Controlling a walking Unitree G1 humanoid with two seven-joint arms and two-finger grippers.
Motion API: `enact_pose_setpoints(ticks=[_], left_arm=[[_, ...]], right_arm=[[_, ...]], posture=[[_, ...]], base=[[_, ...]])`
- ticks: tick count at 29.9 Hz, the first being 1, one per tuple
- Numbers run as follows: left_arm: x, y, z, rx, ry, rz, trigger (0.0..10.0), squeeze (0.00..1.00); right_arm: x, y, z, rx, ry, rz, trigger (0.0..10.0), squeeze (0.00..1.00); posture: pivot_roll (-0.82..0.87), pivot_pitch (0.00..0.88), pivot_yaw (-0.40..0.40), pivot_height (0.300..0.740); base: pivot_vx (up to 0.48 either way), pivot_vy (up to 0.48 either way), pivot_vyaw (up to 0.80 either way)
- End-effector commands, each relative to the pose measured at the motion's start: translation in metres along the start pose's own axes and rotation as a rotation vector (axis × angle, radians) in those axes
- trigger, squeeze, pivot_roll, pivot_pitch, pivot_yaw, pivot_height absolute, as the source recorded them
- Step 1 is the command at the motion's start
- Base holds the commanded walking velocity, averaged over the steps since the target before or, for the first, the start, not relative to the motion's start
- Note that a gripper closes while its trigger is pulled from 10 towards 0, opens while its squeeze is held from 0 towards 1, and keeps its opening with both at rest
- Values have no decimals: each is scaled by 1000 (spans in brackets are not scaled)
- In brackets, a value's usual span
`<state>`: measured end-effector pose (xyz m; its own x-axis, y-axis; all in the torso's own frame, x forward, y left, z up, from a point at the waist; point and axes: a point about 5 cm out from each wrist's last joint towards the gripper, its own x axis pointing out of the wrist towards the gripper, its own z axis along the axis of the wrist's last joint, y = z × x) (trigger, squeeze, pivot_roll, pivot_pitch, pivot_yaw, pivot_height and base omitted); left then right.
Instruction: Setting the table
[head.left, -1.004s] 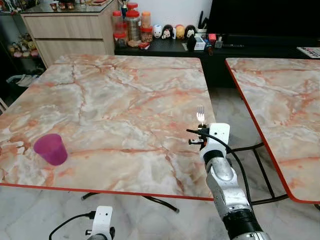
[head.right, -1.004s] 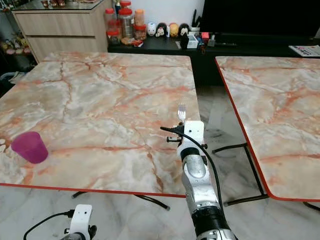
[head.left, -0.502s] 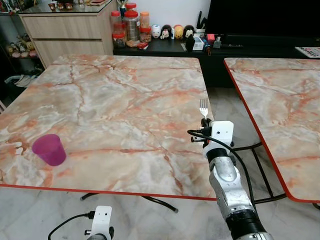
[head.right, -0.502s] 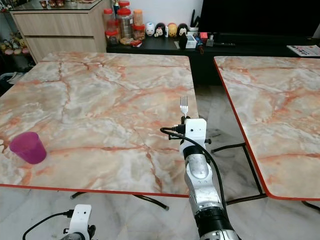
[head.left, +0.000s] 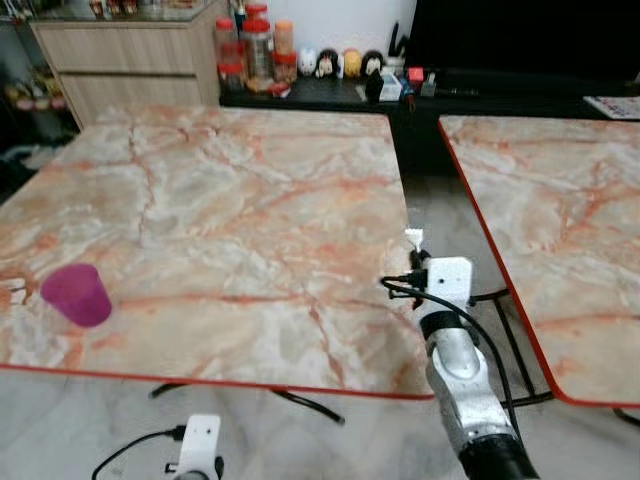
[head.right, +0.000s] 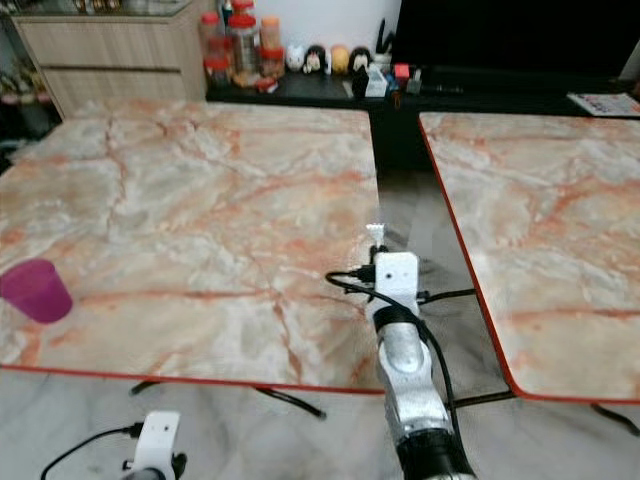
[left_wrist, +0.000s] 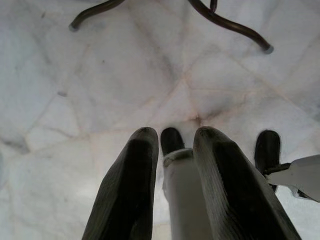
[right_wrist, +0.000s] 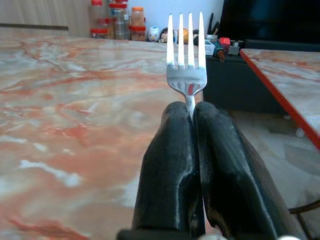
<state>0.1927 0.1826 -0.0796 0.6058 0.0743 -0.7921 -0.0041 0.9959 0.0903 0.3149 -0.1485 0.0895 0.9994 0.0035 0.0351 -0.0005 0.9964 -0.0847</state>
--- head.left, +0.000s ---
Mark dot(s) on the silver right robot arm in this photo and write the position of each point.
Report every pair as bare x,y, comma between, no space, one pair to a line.
462,385

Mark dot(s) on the black curved metal table leg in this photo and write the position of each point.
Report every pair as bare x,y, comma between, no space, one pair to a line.
310,405
627,415

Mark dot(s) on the small white box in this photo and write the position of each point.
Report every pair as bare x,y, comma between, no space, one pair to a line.
391,88

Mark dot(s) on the small red object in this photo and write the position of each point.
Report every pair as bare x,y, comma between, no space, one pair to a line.
416,78

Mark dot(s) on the black figurine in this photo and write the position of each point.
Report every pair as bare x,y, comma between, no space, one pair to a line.
373,64

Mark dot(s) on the yellow figurine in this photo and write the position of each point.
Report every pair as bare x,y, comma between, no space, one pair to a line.
352,63

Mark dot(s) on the white figurine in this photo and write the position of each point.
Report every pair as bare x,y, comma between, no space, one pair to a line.
307,62

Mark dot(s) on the short jar red lid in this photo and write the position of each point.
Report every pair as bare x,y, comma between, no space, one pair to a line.
286,67
231,77

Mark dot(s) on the printed magazine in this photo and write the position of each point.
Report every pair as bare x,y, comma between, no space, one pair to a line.
615,107

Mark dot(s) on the black television screen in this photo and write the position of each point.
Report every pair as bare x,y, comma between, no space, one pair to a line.
520,35

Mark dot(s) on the orange jar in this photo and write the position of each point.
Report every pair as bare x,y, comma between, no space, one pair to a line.
284,38

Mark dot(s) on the tall clear jar red lid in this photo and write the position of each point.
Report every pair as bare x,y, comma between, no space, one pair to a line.
257,50

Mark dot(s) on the slim jar red lid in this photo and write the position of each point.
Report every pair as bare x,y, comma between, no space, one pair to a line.
227,40

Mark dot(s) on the purple plastic cup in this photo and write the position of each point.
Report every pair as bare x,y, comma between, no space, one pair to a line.
78,298

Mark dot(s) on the light wooden drawer cabinet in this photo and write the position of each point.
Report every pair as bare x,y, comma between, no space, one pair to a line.
130,60

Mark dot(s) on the dark shelf with bottles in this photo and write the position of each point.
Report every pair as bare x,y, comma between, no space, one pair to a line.
35,90

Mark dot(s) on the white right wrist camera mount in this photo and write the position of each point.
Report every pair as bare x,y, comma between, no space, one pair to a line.
450,283

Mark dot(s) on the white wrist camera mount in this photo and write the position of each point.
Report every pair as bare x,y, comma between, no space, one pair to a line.
200,440
450,283

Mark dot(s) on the black metal table frame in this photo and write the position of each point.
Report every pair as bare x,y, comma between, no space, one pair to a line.
515,345

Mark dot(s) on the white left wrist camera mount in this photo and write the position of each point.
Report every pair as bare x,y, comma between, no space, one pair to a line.
200,440

